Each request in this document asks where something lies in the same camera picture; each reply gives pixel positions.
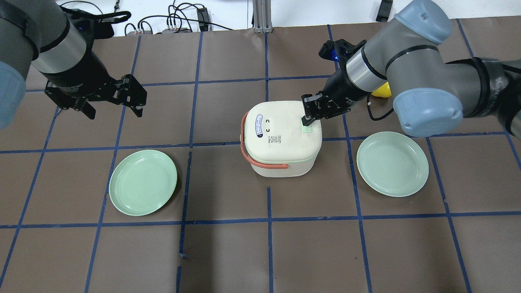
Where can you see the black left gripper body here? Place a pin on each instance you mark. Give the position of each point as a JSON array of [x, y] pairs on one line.
[[86, 72]]

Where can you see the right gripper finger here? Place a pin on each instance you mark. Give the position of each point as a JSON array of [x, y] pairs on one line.
[[312, 111]]

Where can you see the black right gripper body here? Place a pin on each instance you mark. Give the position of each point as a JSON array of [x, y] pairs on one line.
[[341, 87]]

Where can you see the green plate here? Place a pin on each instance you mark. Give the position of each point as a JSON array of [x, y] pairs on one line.
[[392, 164], [142, 183]]

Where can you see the white rice cooker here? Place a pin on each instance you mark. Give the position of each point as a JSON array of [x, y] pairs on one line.
[[276, 143]]

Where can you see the right green plate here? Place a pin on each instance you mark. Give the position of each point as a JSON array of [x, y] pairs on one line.
[[392, 164]]

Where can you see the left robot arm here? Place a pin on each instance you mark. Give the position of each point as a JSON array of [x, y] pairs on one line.
[[58, 41]]

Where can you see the black power adapter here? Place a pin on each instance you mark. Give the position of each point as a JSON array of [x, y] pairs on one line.
[[203, 19]]

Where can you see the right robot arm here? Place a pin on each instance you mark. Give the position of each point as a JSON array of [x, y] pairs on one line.
[[430, 97]]

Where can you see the aluminium frame post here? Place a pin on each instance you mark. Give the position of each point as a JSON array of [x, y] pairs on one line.
[[262, 22]]

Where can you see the yellow bell pepper toy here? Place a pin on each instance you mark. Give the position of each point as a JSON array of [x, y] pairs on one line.
[[383, 91]]

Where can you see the left green plate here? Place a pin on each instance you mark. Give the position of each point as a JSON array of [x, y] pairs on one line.
[[142, 183]]

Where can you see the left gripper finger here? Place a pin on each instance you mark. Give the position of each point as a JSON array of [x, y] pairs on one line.
[[86, 108], [133, 94]]

